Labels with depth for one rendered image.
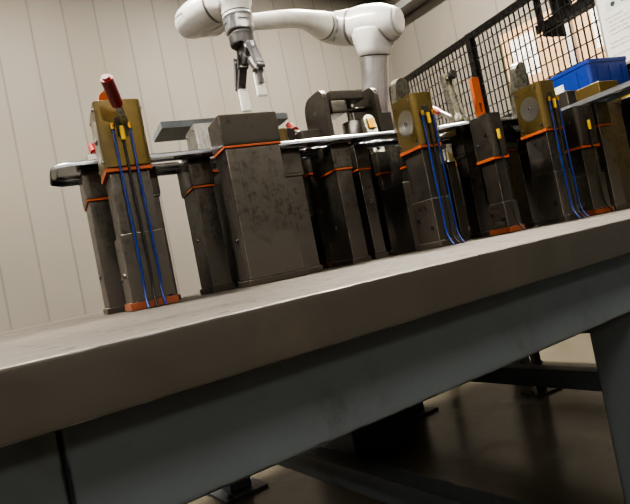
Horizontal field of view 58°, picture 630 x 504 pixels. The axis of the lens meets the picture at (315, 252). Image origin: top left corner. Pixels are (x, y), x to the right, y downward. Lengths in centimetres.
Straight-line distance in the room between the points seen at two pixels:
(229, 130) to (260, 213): 17
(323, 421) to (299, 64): 442
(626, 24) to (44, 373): 203
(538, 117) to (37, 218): 291
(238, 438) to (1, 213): 333
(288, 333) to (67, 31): 380
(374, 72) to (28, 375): 192
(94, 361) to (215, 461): 12
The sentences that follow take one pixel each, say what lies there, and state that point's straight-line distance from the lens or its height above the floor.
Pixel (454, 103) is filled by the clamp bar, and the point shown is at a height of 112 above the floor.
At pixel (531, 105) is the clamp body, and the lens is 154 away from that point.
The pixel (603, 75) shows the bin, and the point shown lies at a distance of 201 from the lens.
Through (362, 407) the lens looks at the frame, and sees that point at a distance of 48.
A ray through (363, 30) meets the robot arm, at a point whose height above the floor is 149.
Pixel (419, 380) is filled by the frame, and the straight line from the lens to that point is 52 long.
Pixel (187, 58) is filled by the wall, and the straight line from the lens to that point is 432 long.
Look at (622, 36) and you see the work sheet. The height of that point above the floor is 123.
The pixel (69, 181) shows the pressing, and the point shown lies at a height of 100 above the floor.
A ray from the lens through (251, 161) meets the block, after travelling 112.
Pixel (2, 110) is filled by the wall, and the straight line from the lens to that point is 385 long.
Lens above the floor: 72
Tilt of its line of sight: 1 degrees up
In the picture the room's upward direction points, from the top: 11 degrees counter-clockwise
